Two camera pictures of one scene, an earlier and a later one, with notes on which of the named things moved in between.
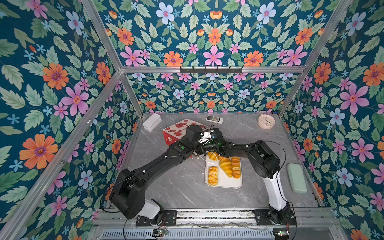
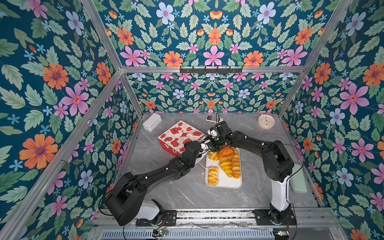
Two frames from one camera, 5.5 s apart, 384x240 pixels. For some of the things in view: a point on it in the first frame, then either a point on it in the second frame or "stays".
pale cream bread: (226, 164) stays
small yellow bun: (213, 155) stays
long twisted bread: (236, 167) stays
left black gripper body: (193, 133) -> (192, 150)
